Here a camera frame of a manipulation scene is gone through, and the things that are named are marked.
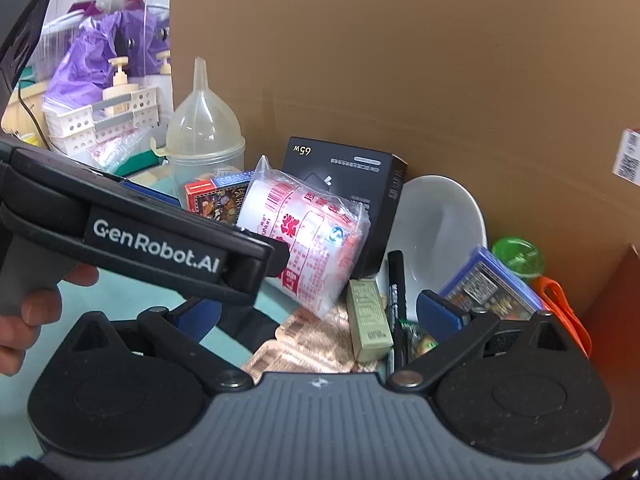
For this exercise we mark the person's dark clothing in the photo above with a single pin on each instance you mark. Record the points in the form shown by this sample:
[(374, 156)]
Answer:
[(20, 467)]

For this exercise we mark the dark grey device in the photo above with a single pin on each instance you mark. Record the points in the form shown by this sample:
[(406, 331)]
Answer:
[(22, 10)]

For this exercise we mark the green plastic container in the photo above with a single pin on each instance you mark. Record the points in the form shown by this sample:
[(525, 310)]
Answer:
[(517, 257)]

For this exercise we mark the pink-printed clear packet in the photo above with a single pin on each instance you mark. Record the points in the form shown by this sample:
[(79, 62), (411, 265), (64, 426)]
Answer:
[(117, 152)]

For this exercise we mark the green round snack packet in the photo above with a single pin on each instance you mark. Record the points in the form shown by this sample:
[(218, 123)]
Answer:
[(422, 342)]

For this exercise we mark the blue card box gold print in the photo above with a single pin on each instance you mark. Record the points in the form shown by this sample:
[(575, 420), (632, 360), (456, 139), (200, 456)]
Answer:
[(490, 285)]

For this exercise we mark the white bowl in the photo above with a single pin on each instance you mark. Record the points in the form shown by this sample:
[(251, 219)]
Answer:
[(435, 230)]

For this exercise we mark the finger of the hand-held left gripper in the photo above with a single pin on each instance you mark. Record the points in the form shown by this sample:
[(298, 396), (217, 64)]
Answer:
[(250, 280), (150, 194)]

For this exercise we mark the teal desktop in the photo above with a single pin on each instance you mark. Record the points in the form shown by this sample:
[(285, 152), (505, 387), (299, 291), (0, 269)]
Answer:
[(125, 295)]

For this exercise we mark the black marker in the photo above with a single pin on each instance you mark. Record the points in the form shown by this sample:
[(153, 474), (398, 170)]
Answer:
[(397, 285)]

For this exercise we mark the purple plastic bag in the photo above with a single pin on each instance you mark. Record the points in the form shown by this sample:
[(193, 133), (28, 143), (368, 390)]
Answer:
[(85, 60)]

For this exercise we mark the olive green small box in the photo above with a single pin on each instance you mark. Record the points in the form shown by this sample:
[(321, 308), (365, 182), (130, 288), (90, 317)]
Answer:
[(370, 325)]

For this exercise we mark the white perforated basket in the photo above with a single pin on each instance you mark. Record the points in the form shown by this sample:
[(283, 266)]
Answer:
[(75, 125)]

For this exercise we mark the person's left hand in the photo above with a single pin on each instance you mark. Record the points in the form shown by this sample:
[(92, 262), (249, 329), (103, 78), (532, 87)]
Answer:
[(42, 310)]

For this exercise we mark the white shipping label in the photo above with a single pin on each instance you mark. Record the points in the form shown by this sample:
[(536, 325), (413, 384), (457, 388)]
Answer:
[(627, 155)]

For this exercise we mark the red-printed clear plastic pack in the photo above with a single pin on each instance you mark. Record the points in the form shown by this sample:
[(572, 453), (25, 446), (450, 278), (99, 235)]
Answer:
[(300, 230)]

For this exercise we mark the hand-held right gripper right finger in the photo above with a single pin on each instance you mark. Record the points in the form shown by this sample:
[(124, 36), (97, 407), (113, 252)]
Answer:
[(440, 312)]

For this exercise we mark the clear plastic tub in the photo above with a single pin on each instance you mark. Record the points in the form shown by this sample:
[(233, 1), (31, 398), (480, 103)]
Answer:
[(210, 170)]

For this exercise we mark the large cardboard box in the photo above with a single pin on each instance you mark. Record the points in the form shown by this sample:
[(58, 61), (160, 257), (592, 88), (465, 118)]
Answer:
[(400, 60)]

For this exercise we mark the brown cardboard box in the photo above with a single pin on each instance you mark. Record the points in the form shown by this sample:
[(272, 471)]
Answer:
[(615, 360)]

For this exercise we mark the red and blue card box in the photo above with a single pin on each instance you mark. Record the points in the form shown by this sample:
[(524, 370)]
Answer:
[(215, 200)]

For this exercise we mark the black charger box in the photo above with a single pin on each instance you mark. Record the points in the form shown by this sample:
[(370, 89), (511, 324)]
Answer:
[(350, 170)]

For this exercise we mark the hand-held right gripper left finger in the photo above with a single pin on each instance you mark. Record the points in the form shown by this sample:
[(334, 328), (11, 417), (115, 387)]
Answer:
[(197, 320)]

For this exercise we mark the copper foil sachet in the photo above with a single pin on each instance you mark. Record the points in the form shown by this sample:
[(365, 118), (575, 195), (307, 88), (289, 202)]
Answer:
[(320, 327), (300, 357)]

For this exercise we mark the clear plastic funnel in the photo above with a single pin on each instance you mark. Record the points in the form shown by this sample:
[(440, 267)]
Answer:
[(200, 115)]

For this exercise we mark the cream pump bottle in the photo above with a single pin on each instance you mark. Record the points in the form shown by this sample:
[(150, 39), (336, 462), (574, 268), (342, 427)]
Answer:
[(118, 82), (165, 62)]

